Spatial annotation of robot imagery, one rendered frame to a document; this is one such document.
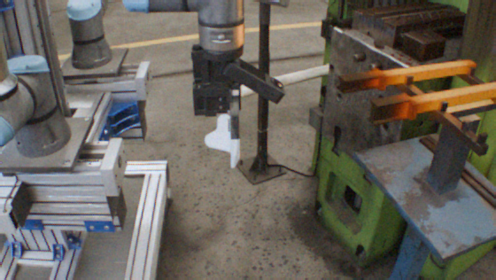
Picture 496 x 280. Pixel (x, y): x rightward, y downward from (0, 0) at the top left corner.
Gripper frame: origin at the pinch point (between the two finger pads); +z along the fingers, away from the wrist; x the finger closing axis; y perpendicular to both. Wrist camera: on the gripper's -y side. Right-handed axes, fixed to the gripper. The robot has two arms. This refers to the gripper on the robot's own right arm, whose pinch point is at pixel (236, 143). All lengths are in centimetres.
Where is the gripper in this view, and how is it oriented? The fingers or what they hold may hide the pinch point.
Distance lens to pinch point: 80.3
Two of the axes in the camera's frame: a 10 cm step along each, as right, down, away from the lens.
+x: 0.4, 5.7, -8.2
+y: -10.0, 0.2, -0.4
